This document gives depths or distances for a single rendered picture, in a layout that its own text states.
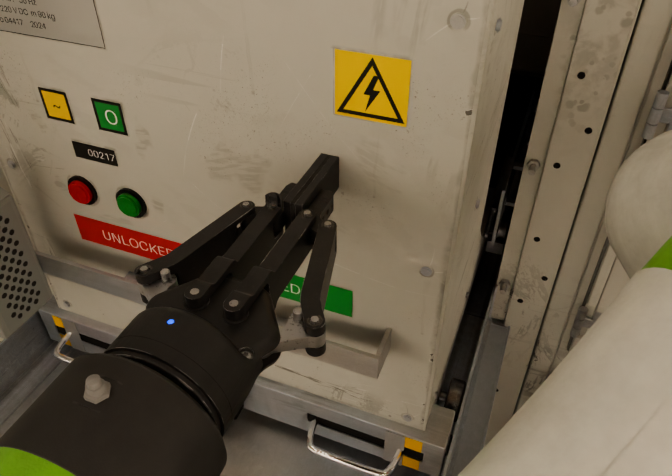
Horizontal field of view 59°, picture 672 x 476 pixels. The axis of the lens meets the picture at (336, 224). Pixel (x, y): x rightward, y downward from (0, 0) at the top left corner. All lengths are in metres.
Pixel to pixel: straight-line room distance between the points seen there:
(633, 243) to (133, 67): 0.40
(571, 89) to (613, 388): 0.48
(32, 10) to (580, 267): 0.66
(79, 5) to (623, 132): 0.54
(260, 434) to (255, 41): 0.48
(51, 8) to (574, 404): 0.48
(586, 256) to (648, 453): 0.58
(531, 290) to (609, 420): 0.61
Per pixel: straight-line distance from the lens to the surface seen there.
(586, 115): 0.70
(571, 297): 0.85
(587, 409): 0.25
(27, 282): 0.72
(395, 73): 0.42
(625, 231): 0.45
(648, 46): 0.67
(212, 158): 0.53
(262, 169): 0.51
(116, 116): 0.57
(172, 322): 0.31
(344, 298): 0.56
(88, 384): 0.28
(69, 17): 0.56
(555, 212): 0.77
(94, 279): 0.68
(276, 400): 0.72
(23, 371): 0.91
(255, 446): 0.76
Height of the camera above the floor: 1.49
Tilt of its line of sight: 38 degrees down
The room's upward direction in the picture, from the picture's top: straight up
